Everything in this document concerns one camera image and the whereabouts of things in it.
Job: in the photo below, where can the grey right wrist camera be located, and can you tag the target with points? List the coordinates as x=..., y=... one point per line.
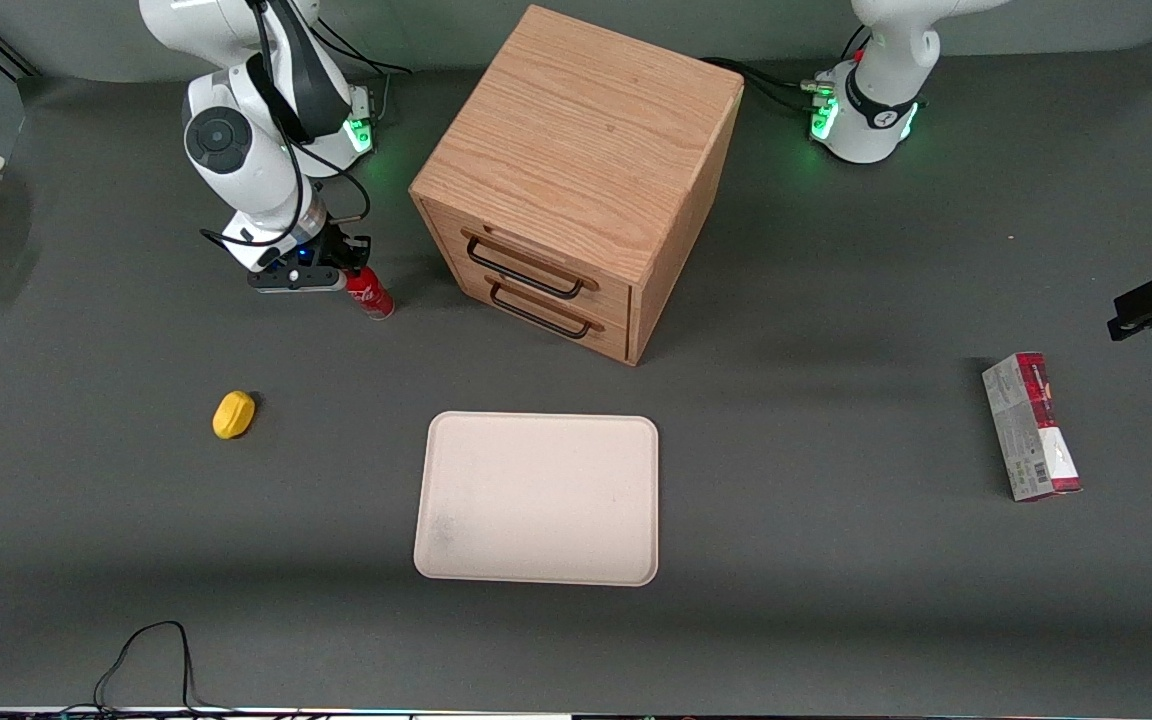
x=286, y=279

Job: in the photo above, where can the wooden drawer front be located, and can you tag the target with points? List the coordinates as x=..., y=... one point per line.
x=616, y=300
x=611, y=335

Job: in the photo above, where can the beige plastic tray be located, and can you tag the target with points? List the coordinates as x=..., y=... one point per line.
x=536, y=500

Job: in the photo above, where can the red and grey carton box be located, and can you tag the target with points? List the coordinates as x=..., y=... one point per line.
x=1028, y=430

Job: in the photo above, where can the yellow lemon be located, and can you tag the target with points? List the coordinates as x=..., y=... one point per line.
x=233, y=414

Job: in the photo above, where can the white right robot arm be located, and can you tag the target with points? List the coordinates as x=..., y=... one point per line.
x=236, y=150

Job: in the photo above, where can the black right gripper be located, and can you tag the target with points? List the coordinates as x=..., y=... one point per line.
x=333, y=247

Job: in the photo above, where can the wooden drawer cabinet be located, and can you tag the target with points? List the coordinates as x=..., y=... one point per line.
x=576, y=130

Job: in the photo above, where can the red coke bottle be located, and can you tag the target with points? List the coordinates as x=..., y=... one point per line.
x=372, y=296

